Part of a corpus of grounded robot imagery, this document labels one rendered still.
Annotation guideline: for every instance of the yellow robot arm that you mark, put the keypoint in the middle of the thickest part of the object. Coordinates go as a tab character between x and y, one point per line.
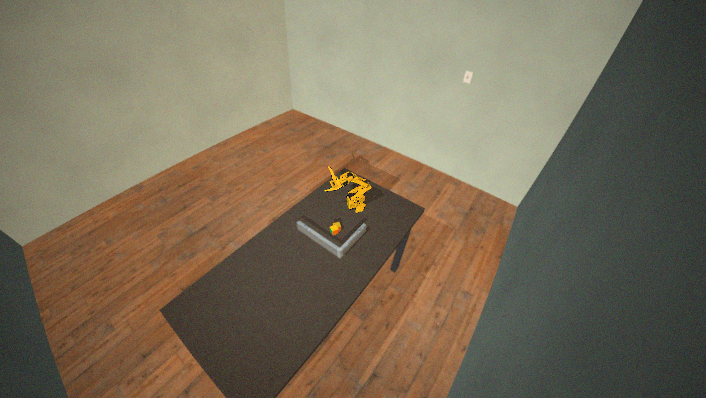
357	199

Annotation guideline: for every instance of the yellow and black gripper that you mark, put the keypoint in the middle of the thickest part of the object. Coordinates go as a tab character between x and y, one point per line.
335	183

